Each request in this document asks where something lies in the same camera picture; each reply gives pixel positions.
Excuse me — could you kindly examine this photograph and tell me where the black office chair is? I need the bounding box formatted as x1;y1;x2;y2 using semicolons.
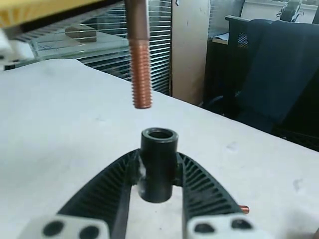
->
201;14;319;153

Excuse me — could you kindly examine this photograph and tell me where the black metal sleeve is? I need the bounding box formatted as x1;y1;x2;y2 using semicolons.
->
136;126;179;204

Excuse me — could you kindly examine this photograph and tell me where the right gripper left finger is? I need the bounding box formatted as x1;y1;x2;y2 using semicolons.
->
18;148;140;239

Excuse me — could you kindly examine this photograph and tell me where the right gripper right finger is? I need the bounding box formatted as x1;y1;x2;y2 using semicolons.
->
174;151;269;239

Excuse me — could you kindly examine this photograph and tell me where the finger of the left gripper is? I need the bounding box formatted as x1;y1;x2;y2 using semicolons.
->
0;5;126;72
0;0;126;28

